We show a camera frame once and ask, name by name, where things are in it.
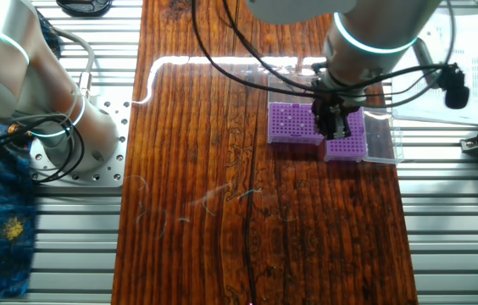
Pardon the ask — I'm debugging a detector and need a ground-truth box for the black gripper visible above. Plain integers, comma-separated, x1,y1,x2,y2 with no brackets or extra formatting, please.
309,93,362,141

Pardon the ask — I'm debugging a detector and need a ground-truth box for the black C-clamp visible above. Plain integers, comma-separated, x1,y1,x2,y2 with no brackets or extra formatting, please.
55,0,114,18

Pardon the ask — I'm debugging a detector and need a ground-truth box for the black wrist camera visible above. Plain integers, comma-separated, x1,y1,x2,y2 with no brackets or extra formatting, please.
438,63,471,110

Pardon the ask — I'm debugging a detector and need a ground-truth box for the purple pipette tip box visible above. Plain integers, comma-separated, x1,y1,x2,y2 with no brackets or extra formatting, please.
323,105,405,164
266,74,325,146

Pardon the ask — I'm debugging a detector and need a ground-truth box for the grey cable with metal connector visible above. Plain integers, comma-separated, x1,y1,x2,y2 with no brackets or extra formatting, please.
54,29,96,97

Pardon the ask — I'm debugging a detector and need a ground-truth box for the white printed paper sheet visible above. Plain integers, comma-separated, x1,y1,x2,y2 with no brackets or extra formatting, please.
390,14,478,127

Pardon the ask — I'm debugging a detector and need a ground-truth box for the silver perforated base plate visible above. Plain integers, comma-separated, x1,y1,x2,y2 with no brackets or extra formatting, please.
29,95,132,188

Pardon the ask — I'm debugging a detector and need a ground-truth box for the black cable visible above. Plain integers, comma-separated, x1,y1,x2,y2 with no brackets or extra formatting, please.
220,0,459,109
191,0,320,95
0,112,87,184

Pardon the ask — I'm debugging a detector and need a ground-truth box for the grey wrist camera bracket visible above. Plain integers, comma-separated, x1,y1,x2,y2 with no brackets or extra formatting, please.
410,37,443,90

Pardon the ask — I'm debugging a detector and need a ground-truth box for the brown wooden board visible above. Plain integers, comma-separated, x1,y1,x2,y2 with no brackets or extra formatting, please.
110,0,419,305

